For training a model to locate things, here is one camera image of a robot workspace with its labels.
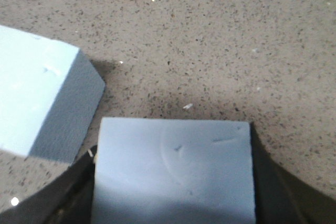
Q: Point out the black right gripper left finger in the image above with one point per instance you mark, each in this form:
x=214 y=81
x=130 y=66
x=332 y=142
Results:
x=67 y=199

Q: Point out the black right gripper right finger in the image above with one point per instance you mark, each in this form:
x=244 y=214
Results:
x=280 y=196

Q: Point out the light blue foam cube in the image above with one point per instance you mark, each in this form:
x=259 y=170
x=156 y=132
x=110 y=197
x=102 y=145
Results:
x=173 y=171
x=49 y=94

